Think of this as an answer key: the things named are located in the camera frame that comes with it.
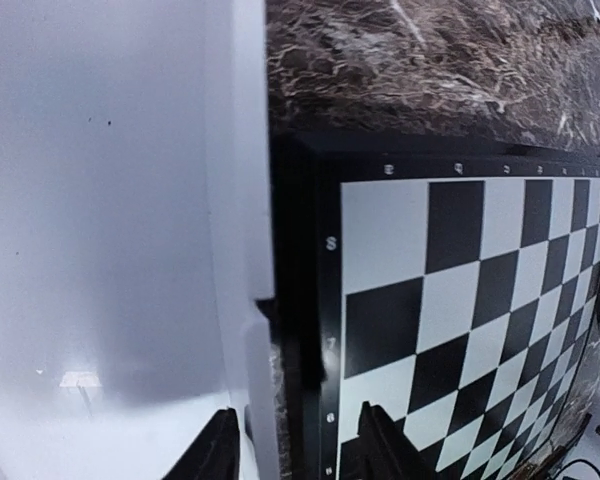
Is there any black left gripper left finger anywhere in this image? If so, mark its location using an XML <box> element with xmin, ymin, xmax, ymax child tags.
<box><xmin>164</xmin><ymin>408</ymin><xmax>240</xmax><ymax>480</ymax></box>

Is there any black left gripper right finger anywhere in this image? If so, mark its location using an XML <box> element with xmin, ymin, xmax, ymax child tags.
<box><xmin>339</xmin><ymin>401</ymin><xmax>439</xmax><ymax>480</ymax></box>

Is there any black and grey chessboard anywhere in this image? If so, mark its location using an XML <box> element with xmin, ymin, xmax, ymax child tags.
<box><xmin>270</xmin><ymin>132</ymin><xmax>600</xmax><ymax>479</ymax></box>

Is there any white plastic parts tray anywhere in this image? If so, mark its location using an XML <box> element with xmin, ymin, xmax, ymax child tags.
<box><xmin>0</xmin><ymin>1</ymin><xmax>280</xmax><ymax>479</ymax></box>

